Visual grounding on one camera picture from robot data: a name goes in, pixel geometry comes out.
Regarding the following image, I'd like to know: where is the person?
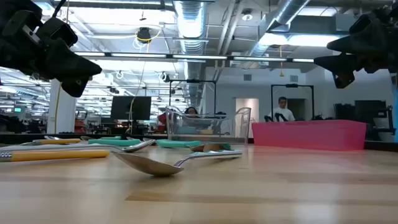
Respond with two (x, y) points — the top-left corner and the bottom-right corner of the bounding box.
(183, 106), (200, 118)
(267, 96), (296, 123)

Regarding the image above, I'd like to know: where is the black computer monitor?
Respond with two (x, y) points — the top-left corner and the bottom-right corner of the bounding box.
(110, 95), (152, 121)
(354, 99), (387, 121)

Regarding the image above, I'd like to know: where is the pink translucent plastic bin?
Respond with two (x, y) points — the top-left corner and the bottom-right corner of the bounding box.
(251, 119), (368, 152)

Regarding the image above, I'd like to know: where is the white building column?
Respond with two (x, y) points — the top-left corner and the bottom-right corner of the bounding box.
(46, 78), (78, 134)

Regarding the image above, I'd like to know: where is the black ceiling cord reel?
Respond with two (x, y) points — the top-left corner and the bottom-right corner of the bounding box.
(136, 26), (153, 44)

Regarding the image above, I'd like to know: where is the red cart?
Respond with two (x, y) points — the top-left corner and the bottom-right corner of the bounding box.
(73, 118), (87, 134)

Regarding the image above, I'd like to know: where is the white door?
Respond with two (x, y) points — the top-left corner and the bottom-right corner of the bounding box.
(235, 98), (260, 124)

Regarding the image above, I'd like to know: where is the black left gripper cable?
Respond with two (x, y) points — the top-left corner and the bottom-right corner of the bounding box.
(52, 0), (68, 19)

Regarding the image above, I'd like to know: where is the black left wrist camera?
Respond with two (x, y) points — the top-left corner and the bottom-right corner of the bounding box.
(36, 17), (79, 48)

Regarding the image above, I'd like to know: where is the yellow power cable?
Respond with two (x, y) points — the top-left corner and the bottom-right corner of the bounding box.
(53, 0), (70, 134)

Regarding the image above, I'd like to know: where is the clear plastic bin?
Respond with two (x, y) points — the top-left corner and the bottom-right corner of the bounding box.
(165, 105), (252, 146)

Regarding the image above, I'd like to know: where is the silver round air duct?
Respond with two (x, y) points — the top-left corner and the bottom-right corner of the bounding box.
(172, 0), (208, 113)
(248, 0), (312, 57)

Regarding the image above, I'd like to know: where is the black overhead light bar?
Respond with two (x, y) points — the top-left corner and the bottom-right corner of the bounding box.
(73, 50), (315, 63)

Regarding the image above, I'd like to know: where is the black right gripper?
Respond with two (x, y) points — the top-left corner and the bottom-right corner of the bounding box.
(313, 7), (398, 90)

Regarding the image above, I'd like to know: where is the black metal stand frame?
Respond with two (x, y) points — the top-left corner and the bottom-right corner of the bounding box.
(169, 79), (218, 116)
(270, 83), (315, 121)

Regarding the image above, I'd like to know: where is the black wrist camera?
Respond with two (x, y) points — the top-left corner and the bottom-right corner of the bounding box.
(36, 17), (79, 48)
(326, 32), (364, 53)

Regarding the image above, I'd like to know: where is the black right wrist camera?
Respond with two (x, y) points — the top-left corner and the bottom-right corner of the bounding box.
(326, 32), (364, 53)

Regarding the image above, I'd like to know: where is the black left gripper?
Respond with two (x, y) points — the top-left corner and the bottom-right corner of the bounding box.
(0, 11), (103, 98)

